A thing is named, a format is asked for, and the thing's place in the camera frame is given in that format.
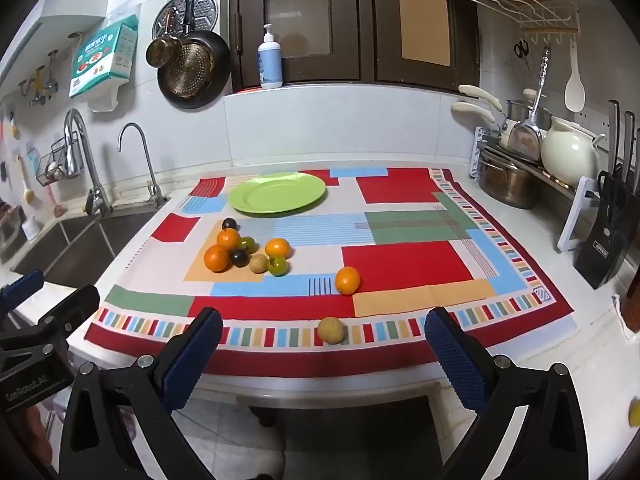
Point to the green tomato back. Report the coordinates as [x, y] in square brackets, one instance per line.
[248, 244]

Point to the wire sponge basket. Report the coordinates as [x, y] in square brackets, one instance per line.
[62, 162]

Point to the white blue pump bottle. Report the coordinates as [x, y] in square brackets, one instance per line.
[269, 61]

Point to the white rice paddle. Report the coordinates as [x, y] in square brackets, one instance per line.
[574, 95]

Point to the green plate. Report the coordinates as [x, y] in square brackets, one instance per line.
[277, 193]

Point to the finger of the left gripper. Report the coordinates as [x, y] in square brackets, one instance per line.
[14, 294]

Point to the black frying pan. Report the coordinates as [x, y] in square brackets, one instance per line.
[201, 69]

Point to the green tomato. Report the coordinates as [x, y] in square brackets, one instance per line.
[277, 265]
[248, 244]

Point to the dark plum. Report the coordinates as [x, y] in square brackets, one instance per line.
[230, 223]
[239, 257]

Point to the colourful patchwork tablecloth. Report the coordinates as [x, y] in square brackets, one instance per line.
[417, 239]

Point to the green tomato front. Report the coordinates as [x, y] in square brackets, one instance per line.
[277, 265]

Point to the steel pot lower shelf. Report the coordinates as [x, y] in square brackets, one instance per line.
[505, 182]

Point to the cream handled pan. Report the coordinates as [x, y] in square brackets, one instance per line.
[501, 125]

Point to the round waffle grill plate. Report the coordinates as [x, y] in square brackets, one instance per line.
[204, 16]

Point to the black scissors on wall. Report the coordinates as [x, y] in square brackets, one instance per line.
[521, 51]

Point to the black knife block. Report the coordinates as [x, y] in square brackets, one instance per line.
[602, 253]

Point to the white ceramic teapot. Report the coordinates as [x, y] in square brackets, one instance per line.
[569, 151]

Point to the small brass saucepan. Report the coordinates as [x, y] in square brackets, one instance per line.
[164, 49]

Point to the tan round fruit front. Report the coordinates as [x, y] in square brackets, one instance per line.
[331, 330]

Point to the dark plum back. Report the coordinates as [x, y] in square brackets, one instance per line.
[230, 223]

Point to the tan round fruit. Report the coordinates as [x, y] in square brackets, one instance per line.
[259, 263]
[331, 330]

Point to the white dish rack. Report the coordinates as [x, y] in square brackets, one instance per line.
[583, 198]

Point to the orange fruit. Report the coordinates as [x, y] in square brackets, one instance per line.
[216, 258]
[278, 247]
[347, 280]
[229, 239]

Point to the steel ladle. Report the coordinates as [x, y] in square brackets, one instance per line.
[525, 138]

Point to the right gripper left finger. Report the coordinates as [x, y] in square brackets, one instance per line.
[95, 441]

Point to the paper towel pack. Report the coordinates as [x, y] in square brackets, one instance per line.
[103, 64]

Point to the steel sink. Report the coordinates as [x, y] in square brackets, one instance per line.
[77, 251]

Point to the dark plum front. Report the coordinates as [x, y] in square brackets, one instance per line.
[239, 257]

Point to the chrome kitchen faucet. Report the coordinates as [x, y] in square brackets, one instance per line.
[96, 201]

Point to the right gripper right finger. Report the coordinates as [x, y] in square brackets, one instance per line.
[552, 441]

